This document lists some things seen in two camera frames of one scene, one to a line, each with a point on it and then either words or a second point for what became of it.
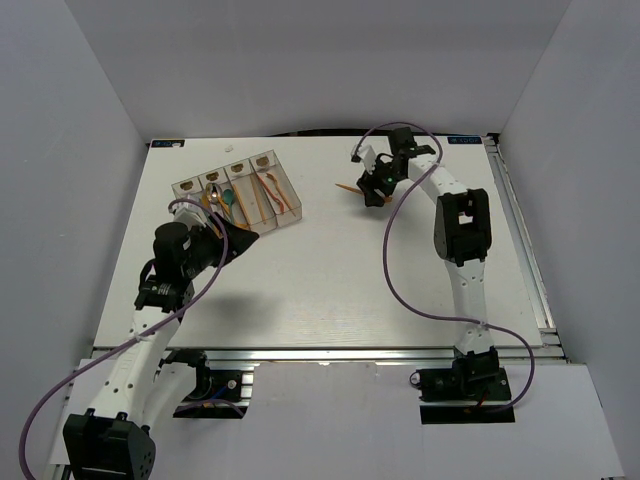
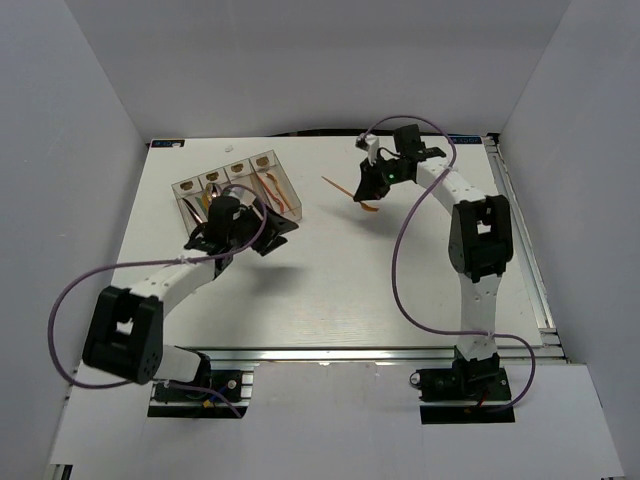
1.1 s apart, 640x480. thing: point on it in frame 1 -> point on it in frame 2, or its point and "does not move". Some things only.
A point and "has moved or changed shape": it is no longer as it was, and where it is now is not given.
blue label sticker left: (176, 143) does not move
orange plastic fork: (270, 175) does not move
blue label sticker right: (464, 139) does not move
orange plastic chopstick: (257, 197) has moved or changed shape
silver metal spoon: (214, 193) does not move
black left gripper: (239, 241) -> (269, 239)
